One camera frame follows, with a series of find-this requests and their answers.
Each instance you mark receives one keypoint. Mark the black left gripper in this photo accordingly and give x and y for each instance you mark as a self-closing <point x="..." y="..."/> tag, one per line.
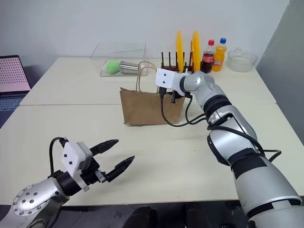
<point x="91" y="175"/>

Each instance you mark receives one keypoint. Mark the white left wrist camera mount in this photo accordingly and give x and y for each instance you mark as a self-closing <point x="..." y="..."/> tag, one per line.
<point x="71" y="158"/>

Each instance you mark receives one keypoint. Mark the cola bottle red cap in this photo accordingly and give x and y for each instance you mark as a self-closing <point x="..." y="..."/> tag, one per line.
<point x="207" y="60"/>

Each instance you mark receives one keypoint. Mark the laptop with pink screen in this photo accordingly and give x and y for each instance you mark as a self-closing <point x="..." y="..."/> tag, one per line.
<point x="12" y="73"/>

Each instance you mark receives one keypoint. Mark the brown paper bag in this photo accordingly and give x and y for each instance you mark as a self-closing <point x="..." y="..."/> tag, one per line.
<point x="147" y="109"/>

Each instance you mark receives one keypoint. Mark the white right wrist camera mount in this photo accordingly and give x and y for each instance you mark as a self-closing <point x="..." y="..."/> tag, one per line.
<point x="166" y="79"/>

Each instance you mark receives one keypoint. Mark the dark brown dish rack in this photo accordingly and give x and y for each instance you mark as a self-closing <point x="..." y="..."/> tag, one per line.
<point x="169" y="67"/>

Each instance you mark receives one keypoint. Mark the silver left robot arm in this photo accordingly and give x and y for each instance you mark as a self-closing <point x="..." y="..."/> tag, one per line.
<point x="35" y="199"/>

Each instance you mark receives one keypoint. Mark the stainless steel cup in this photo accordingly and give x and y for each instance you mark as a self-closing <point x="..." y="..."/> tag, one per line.
<point x="128" y="67"/>

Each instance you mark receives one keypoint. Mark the green fuzzy ball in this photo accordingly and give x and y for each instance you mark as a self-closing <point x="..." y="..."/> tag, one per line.
<point x="112" y="67"/>

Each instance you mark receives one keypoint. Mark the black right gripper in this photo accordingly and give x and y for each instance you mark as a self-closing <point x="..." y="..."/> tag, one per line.
<point x="178" y="93"/>

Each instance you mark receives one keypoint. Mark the clear acrylic box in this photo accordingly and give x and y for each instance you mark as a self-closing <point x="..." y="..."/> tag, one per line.
<point x="118" y="51"/>

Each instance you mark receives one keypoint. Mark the clear glass bowl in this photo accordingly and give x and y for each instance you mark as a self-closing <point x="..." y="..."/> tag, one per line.
<point x="242" y="60"/>

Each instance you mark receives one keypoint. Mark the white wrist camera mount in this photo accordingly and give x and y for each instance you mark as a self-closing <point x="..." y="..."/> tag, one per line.
<point x="166" y="79"/>
<point x="71" y="158"/>

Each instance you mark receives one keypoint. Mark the yellow plate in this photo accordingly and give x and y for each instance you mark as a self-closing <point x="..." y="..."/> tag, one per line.
<point x="196" y="50"/>
<point x="179" y="50"/>

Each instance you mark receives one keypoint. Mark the orange soda bottle blue cap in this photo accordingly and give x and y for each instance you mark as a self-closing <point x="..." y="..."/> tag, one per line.
<point x="219" y="58"/>

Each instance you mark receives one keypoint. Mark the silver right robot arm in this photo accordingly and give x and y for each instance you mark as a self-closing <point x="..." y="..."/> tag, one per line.
<point x="261" y="185"/>

